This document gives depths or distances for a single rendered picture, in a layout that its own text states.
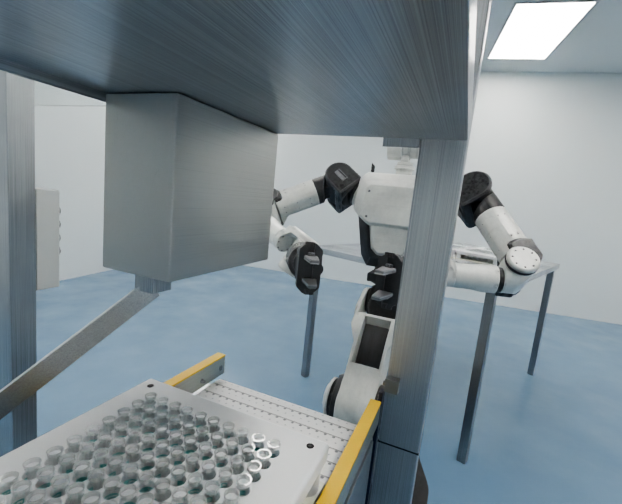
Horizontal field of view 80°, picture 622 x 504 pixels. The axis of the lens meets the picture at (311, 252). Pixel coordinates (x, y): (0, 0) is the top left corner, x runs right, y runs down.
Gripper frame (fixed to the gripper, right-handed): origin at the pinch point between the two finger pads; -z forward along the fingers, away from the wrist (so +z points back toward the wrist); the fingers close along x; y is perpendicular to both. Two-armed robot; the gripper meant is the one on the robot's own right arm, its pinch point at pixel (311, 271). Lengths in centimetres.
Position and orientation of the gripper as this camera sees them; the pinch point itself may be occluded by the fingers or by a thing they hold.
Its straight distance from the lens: 83.6
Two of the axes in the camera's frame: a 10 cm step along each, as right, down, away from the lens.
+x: -1.0, 9.8, 1.5
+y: -9.8, -0.8, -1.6
